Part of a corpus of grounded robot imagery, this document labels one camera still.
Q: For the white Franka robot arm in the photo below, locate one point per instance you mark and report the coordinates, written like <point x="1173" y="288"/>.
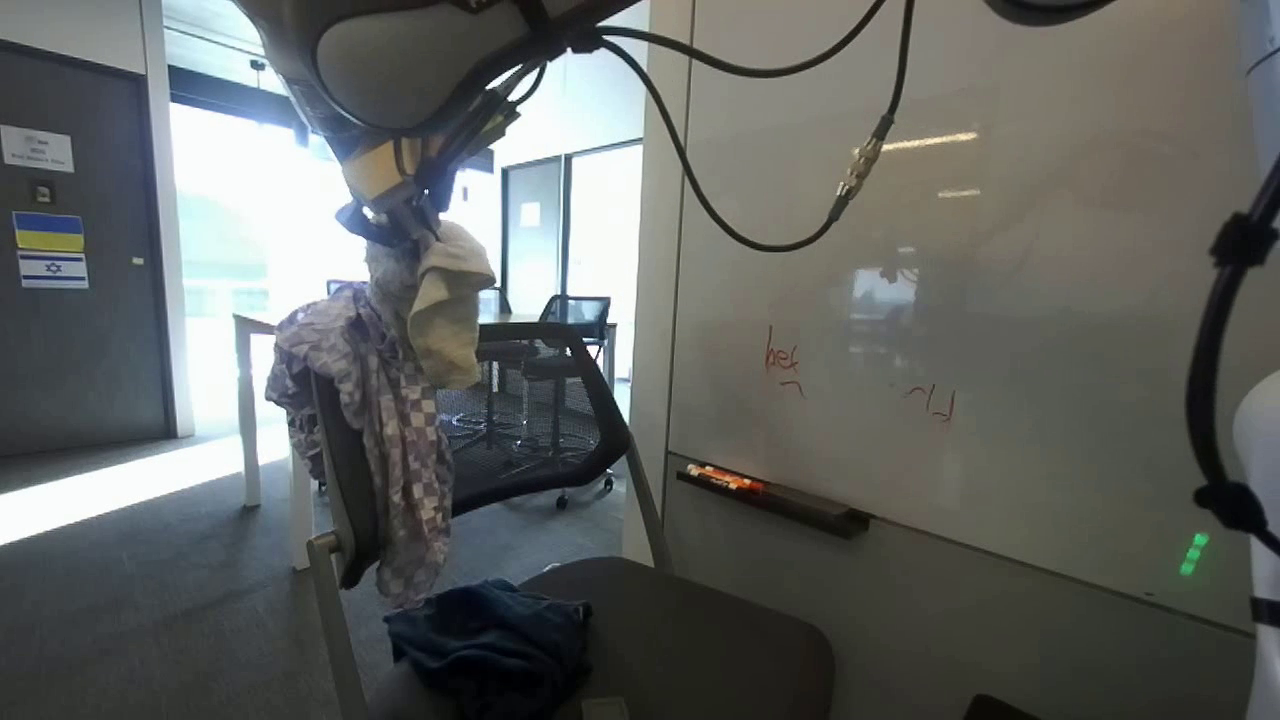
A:
<point x="424" y="54"/>

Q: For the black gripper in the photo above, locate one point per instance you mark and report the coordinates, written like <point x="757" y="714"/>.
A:
<point x="394" y="222"/>

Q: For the cream towel cloth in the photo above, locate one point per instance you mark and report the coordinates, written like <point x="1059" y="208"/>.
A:
<point x="446" y="304"/>

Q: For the white door sign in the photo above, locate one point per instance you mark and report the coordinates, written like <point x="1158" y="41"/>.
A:
<point x="37" y="148"/>

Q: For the purple white checked cloth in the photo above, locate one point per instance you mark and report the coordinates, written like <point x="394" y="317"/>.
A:
<point x="387" y="425"/>

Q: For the green indicator light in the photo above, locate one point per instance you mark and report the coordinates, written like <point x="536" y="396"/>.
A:
<point x="1199" y="552"/>

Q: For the black whiteboard marker tray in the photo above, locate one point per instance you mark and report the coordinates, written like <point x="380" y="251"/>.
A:
<point x="826" y="515"/>

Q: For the black mesh back chair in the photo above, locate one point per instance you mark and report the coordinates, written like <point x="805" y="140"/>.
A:
<point x="735" y="655"/>

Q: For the dark grey door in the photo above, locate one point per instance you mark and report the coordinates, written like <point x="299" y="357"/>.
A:
<point x="81" y="360"/>

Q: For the blue yellow flag poster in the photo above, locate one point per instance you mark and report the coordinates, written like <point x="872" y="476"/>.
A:
<point x="48" y="251"/>

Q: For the yellowish wrist camera box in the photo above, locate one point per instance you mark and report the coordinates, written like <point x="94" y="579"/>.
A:
<point x="376" y="165"/>

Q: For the white meeting table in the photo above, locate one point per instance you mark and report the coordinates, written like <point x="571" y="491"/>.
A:
<point x="250" y="403"/>

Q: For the dark blue cloth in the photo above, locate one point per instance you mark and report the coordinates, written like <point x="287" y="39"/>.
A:
<point x="484" y="644"/>

